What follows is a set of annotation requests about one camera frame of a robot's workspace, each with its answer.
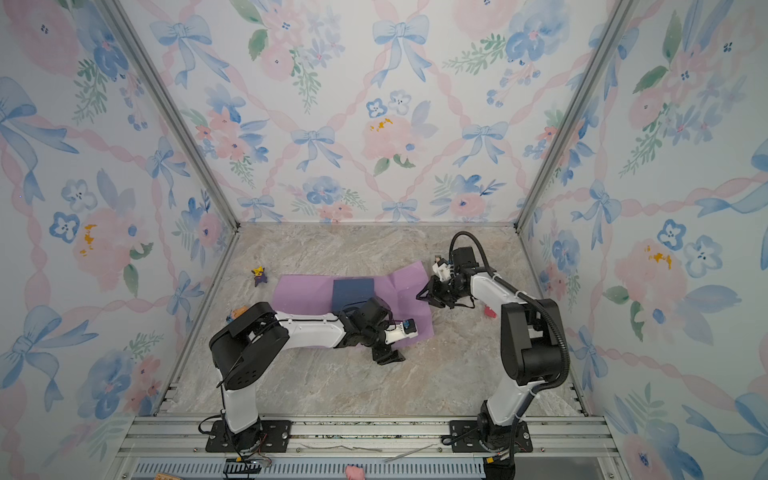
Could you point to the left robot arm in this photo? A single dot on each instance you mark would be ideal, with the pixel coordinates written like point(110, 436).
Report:
point(244, 349)

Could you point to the pink object on rail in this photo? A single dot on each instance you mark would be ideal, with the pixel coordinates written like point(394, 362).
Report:
point(354, 472)

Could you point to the orange toy figure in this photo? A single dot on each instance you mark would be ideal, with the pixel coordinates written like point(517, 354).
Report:
point(235, 313)

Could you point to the dark blue gift box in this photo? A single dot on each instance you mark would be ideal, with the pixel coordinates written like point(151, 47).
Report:
point(351, 292)

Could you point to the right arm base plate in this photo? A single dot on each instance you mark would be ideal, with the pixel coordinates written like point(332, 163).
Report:
point(479, 436)

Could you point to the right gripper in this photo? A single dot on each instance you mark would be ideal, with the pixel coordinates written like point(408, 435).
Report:
point(433, 296)

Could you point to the purple wrapping paper sheet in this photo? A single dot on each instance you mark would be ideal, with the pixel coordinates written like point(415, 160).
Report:
point(311, 295)

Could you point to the aluminium rail frame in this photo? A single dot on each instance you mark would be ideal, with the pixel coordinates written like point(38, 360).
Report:
point(325, 447)

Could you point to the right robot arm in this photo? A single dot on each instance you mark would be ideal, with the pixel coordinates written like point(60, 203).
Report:
point(533, 351)

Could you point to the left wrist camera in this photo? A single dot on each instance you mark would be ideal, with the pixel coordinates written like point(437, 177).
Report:
point(399, 331)

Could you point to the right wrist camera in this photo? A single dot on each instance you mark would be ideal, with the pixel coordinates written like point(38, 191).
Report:
point(442, 269)

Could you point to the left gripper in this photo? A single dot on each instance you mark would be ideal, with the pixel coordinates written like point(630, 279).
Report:
point(389, 356)

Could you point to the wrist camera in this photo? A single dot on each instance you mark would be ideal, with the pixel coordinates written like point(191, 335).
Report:
point(399, 331)
point(442, 269)

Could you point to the yellow purple toy figure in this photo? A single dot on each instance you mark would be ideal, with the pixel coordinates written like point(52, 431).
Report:
point(259, 276)

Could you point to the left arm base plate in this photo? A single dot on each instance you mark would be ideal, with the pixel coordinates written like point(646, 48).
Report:
point(265, 436)

